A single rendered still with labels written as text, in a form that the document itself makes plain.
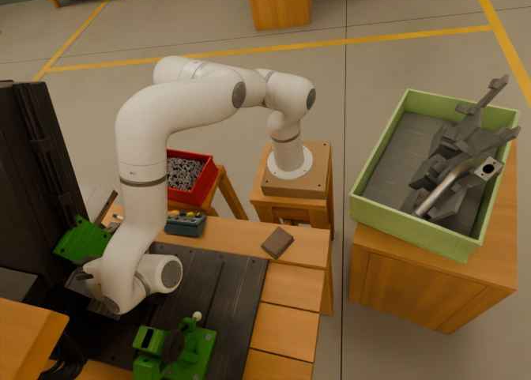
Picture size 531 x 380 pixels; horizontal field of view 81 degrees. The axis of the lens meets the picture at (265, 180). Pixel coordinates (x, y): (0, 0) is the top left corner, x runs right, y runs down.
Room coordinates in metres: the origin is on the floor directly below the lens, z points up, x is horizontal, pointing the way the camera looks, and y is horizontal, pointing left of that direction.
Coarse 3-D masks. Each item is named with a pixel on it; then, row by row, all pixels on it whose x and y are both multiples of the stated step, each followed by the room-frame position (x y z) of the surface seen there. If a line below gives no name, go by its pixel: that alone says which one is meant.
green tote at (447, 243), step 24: (408, 96) 0.96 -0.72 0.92; (432, 96) 0.89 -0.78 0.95; (456, 120) 0.80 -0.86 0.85; (504, 120) 0.68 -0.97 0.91; (384, 144) 0.78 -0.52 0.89; (504, 144) 0.57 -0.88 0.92; (360, 192) 0.61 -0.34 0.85; (360, 216) 0.52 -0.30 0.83; (384, 216) 0.46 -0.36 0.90; (408, 216) 0.41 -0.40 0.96; (480, 216) 0.36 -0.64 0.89; (408, 240) 0.39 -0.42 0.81; (432, 240) 0.34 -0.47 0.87; (456, 240) 0.30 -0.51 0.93; (480, 240) 0.27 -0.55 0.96
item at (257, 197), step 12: (264, 156) 0.96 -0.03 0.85; (264, 168) 0.89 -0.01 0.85; (252, 192) 0.79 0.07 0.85; (252, 204) 0.75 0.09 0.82; (264, 204) 0.72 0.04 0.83; (276, 204) 0.70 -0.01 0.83; (288, 204) 0.68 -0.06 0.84; (300, 204) 0.65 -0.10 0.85; (312, 204) 0.63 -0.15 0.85; (324, 204) 0.62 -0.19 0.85
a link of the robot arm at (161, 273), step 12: (144, 264) 0.36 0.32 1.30; (156, 264) 0.34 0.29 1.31; (168, 264) 0.34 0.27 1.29; (180, 264) 0.35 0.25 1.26; (144, 276) 0.33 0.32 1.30; (156, 276) 0.32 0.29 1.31; (168, 276) 0.32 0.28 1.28; (180, 276) 0.33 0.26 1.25; (156, 288) 0.30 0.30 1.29; (168, 288) 0.30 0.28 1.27
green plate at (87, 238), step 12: (84, 228) 0.57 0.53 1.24; (96, 228) 0.58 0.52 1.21; (60, 240) 0.53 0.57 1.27; (72, 240) 0.53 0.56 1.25; (84, 240) 0.54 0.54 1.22; (96, 240) 0.55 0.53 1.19; (108, 240) 0.56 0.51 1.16; (60, 252) 0.50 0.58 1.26; (72, 252) 0.50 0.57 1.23; (84, 252) 0.51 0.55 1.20; (96, 252) 0.52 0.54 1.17
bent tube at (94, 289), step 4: (88, 256) 0.50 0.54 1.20; (92, 256) 0.49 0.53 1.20; (96, 256) 0.49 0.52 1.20; (76, 260) 0.49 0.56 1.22; (80, 260) 0.48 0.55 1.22; (84, 260) 0.47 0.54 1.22; (88, 260) 0.48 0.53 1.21; (92, 260) 0.48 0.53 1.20; (76, 264) 0.47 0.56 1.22; (80, 264) 0.46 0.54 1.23; (88, 284) 0.43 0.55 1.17; (92, 284) 0.43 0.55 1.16; (96, 284) 0.43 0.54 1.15; (88, 288) 0.42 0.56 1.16; (92, 288) 0.42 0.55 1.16; (96, 288) 0.42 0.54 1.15; (100, 288) 0.42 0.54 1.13; (92, 292) 0.41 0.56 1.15; (96, 292) 0.41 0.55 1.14; (100, 292) 0.41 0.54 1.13; (92, 296) 0.41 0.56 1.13; (96, 296) 0.41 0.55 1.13; (100, 296) 0.41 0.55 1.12; (100, 300) 0.40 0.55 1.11
